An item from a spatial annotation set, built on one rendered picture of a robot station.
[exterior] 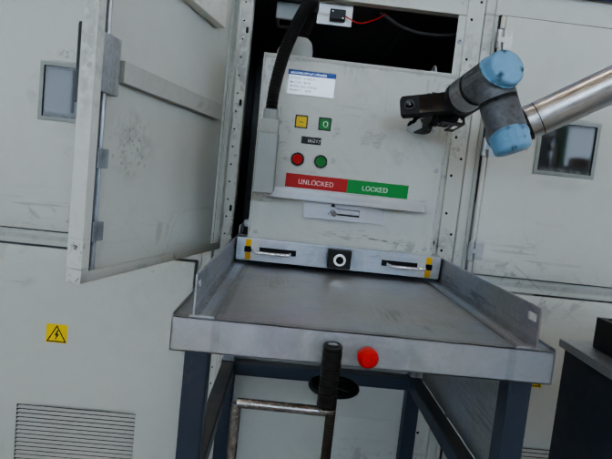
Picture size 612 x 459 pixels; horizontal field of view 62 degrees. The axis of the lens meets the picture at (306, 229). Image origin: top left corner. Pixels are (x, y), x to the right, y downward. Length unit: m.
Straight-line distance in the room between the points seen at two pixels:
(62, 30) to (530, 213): 1.41
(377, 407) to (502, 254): 0.59
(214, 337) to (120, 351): 0.80
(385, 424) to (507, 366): 0.81
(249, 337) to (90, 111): 0.46
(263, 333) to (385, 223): 0.63
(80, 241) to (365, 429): 1.05
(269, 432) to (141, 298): 0.55
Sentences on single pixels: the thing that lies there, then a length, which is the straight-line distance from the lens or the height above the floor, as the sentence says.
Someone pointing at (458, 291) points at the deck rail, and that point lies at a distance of 1.26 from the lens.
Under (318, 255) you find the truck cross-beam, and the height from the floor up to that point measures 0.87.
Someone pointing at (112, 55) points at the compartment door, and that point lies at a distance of 0.99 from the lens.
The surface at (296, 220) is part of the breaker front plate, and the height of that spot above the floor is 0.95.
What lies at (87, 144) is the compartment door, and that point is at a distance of 0.94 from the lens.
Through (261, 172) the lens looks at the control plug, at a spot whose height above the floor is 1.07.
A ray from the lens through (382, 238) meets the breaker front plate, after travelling 1.36.
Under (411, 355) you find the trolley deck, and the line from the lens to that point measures 0.86.
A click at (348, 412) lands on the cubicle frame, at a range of 1.63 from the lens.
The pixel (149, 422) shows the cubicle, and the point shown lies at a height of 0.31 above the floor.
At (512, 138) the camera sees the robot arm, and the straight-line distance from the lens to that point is 1.06.
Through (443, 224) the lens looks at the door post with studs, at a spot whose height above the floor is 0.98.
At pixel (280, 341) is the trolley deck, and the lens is 0.83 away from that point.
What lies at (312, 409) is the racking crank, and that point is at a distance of 0.84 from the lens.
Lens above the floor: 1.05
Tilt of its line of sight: 5 degrees down
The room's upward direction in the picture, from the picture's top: 6 degrees clockwise
